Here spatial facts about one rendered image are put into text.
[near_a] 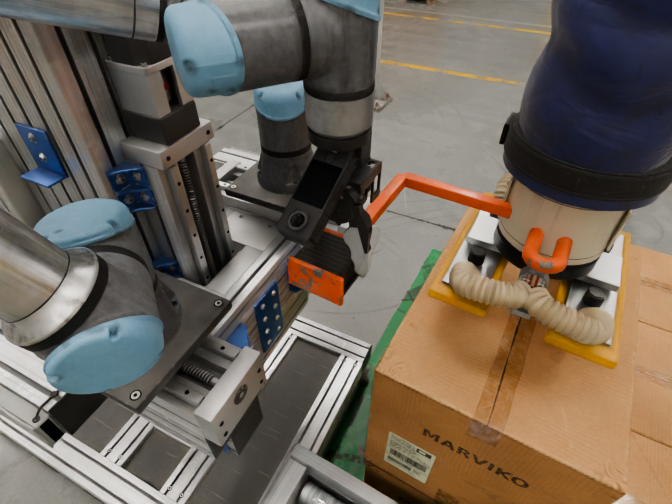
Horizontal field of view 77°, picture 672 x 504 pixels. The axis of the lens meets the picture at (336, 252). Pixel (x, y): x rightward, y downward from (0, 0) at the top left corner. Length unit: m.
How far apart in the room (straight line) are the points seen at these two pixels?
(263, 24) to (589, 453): 0.72
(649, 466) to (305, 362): 1.05
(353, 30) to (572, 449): 0.66
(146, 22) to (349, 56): 0.20
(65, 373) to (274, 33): 0.38
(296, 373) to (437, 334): 0.88
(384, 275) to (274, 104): 1.49
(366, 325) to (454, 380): 1.26
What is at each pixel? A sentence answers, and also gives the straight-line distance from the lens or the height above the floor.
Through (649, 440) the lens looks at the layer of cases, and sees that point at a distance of 1.39.
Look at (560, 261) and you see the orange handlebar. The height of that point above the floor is 1.19.
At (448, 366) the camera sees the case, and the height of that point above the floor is 0.94.
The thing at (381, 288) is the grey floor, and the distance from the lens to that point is 2.17.
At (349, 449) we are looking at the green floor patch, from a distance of 1.72.
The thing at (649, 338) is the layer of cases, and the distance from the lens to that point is 1.61.
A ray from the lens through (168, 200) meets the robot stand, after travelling 0.82.
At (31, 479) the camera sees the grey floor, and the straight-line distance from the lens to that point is 2.00.
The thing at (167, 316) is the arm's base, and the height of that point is 1.08.
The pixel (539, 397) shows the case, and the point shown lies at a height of 0.94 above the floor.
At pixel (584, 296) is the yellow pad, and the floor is 1.09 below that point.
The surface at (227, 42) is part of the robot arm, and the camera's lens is 0.39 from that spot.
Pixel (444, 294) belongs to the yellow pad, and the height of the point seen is 1.07.
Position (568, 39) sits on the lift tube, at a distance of 0.61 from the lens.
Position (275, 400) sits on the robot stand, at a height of 0.21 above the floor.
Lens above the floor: 1.60
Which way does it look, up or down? 43 degrees down
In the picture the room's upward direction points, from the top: straight up
